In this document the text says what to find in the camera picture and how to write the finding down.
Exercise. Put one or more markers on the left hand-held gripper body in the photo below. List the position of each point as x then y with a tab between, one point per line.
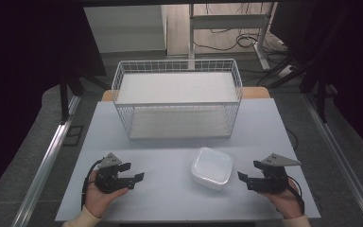
108	181

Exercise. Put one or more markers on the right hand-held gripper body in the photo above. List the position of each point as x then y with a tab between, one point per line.
272	183

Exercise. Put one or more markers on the white plastic container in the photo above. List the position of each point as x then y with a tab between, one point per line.
212	168

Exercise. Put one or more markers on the person's left hand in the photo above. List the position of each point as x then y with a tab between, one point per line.
99	198

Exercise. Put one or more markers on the person's right hand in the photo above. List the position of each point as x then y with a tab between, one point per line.
288	203

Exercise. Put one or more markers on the black metal stand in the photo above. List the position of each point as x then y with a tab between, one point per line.
321	101
64	101

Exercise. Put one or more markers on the white power strip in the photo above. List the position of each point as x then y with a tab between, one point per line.
286	71

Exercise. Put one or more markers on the grey cabinet panel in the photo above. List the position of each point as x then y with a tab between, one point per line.
126	28

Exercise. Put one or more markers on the black curtain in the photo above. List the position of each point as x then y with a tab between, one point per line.
343	47
22	63

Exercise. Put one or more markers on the aluminium rail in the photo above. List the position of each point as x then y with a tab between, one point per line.
45	164
343	160

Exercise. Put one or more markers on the white metal desk frame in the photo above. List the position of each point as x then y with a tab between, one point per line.
230	21

